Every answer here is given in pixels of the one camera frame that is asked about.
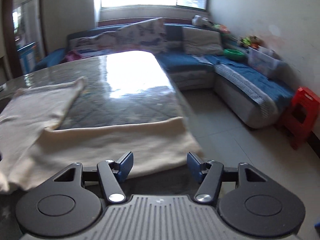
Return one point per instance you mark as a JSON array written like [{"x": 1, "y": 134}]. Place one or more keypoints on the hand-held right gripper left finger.
[{"x": 125, "y": 166}]

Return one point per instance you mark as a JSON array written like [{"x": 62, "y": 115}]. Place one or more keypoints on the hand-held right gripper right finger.
[{"x": 193, "y": 166}]

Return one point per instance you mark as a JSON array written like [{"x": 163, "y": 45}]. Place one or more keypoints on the cream long-sleeve garment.
[{"x": 100, "y": 145}]

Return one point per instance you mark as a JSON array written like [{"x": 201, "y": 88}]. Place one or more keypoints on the blue patterned sofa cover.
[{"x": 250, "y": 80}]

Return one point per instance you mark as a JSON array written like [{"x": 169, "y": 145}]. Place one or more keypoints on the blue corner sofa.
[{"x": 180, "y": 62}]

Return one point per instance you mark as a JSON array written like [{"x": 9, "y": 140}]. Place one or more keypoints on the red plastic stool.
[{"x": 297, "y": 120}]

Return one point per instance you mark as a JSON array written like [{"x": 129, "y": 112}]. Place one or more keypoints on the green bowl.
[{"x": 233, "y": 54}]

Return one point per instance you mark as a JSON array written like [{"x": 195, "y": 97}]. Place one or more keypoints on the magenta cloth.
[{"x": 72, "y": 56}]

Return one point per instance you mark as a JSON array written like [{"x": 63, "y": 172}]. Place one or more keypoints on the grey plain pillow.
[{"x": 200, "y": 41}]

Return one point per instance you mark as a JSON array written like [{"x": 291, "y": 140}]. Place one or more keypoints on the clear plastic storage box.
[{"x": 263, "y": 61}]

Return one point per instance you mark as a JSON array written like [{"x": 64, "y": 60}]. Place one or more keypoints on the square butterfly print pillow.
[{"x": 145, "y": 33}]

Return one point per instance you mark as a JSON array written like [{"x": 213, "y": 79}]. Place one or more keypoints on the green plush toy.
[{"x": 246, "y": 41}]

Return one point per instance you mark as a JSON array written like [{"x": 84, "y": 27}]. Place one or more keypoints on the brown plush toy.
[{"x": 255, "y": 42}]

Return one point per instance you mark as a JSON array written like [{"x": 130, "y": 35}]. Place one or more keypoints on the pink and green toy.
[{"x": 221, "y": 28}]

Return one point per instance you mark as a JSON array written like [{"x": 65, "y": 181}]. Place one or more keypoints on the blue small cabinet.
[{"x": 27, "y": 58}]

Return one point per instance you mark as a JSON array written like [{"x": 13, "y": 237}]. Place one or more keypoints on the white plush toy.
[{"x": 201, "y": 20}]

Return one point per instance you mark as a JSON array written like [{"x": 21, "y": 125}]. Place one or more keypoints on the dark wooden door frame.
[{"x": 15, "y": 42}]

